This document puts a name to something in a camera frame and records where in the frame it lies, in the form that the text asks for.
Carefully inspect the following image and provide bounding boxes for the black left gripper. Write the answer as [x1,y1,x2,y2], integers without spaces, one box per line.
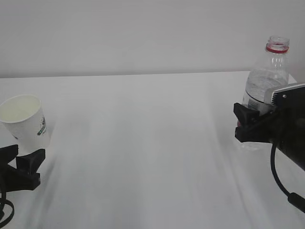
[0,145,46,191]

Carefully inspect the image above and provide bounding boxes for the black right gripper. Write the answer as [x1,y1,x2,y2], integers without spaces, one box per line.
[233,103,305,171]

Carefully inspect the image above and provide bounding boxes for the clear plastic water bottle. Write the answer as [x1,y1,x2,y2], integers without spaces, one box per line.
[242,36,290,115]

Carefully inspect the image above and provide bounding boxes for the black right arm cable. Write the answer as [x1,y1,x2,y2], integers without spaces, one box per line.
[270,143,305,215]

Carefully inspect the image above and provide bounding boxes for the white paper cup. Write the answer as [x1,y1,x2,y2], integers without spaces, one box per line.
[0,94,50,154]

